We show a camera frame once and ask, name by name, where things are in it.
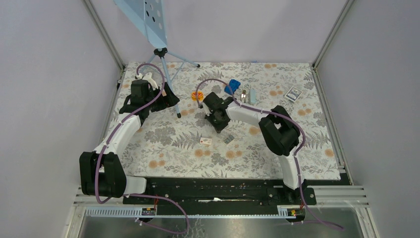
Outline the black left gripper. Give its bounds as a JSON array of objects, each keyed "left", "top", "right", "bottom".
[{"left": 144, "top": 81, "right": 179, "bottom": 112}]

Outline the cardboard staple box sleeve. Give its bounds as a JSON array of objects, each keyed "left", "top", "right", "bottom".
[{"left": 200, "top": 137, "right": 212, "bottom": 145}]

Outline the silver stapler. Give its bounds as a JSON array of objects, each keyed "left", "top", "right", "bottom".
[{"left": 240, "top": 89, "right": 257, "bottom": 105}]

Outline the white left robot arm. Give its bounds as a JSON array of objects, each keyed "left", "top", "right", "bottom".
[{"left": 79, "top": 79, "right": 179, "bottom": 204}]

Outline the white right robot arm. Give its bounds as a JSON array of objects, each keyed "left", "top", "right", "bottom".
[{"left": 198, "top": 92, "right": 306, "bottom": 204}]

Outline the orange tape roll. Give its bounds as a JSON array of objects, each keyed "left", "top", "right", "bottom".
[{"left": 191, "top": 91, "right": 204, "bottom": 102}]

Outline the blue toy car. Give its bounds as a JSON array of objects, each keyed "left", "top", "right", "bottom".
[{"left": 224, "top": 79, "right": 241, "bottom": 95}]

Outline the floral tablecloth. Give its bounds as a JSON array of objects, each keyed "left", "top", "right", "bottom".
[{"left": 121, "top": 62, "right": 340, "bottom": 180}]

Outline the blue music stand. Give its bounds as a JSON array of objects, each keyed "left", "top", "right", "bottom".
[{"left": 115, "top": 0, "right": 201, "bottom": 122}]

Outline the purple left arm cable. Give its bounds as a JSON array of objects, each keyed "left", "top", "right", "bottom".
[{"left": 94, "top": 63, "right": 191, "bottom": 235}]

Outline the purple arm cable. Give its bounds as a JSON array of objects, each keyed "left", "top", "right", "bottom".
[
  {"left": 196, "top": 78, "right": 345, "bottom": 231},
  {"left": 94, "top": 63, "right": 191, "bottom": 235}
]

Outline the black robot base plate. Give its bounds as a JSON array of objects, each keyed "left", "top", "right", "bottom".
[{"left": 123, "top": 177, "right": 316, "bottom": 216}]

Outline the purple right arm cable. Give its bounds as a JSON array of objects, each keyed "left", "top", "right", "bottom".
[{"left": 196, "top": 78, "right": 345, "bottom": 231}]

